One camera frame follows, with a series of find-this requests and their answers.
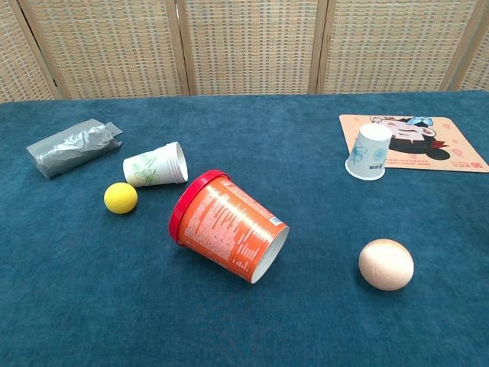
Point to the blue velvet tablecloth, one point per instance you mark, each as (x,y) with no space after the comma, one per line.
(244,321)

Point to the white paper cup green print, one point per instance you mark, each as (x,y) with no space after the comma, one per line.
(147,168)

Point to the peach egg-shaped ball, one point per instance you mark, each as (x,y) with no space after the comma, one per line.
(386,264)

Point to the orange tub with red lid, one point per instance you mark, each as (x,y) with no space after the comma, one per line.
(225,225)

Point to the cartoon girl mouse pad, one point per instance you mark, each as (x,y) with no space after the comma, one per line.
(439,153)

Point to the white paper cup blue print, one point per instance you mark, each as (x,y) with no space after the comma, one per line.
(368,153)

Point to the yellow foam ball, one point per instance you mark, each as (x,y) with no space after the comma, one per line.
(120,198)

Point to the woven rattan folding screen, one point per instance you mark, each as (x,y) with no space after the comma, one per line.
(248,42)

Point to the crumpled grey foil packet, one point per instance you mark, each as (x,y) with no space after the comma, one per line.
(68,149)

